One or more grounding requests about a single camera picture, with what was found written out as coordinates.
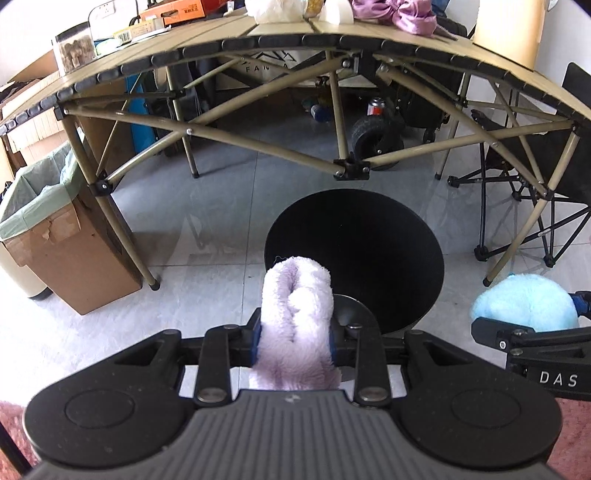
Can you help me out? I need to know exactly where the light blue fluffy plush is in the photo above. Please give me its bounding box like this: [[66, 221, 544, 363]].
[[470, 273, 580, 331]]

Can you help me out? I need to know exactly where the purple satin cloth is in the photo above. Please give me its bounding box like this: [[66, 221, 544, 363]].
[[351, 0, 437, 37]]

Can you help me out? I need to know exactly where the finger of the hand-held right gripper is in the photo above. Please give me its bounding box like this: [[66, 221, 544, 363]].
[[571, 291, 591, 320], [471, 316, 591, 355]]

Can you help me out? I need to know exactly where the open flat cardboard box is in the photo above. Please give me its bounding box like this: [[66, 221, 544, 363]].
[[0, 51, 63, 112]]

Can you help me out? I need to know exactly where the black folding chair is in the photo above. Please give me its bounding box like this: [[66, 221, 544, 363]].
[[445, 62, 591, 269]]

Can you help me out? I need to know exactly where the blue plastic box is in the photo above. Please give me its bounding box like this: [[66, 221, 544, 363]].
[[129, 74, 160, 149]]

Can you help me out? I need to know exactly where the cream plastic bin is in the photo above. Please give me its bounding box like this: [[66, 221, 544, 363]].
[[0, 240, 54, 302]]

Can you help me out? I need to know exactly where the cardboard box with green liner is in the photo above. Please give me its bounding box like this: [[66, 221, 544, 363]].
[[0, 143, 144, 316]]

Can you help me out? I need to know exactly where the black cart wheel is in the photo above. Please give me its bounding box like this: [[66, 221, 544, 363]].
[[348, 115, 407, 156]]

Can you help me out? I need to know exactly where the black suitcase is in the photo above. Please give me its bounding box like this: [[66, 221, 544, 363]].
[[396, 78, 451, 128]]

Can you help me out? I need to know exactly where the orange cardboard box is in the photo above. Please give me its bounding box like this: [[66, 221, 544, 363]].
[[139, 0, 209, 27]]

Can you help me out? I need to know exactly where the clear snack jar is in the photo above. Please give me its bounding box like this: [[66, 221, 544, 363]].
[[52, 23, 97, 75]]

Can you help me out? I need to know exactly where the lilac fluffy towel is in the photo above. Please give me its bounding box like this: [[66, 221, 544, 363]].
[[249, 256, 342, 391]]

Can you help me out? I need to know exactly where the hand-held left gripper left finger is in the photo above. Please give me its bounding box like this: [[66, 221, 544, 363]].
[[113, 308, 264, 408]]

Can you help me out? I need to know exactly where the black round bin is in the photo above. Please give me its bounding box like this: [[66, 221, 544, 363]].
[[264, 189, 445, 336]]

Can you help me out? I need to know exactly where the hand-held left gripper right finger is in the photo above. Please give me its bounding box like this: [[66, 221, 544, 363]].
[[330, 319, 468, 409]]

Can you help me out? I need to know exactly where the tan folding table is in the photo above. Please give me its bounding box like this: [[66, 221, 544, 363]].
[[0, 9, 591, 291]]

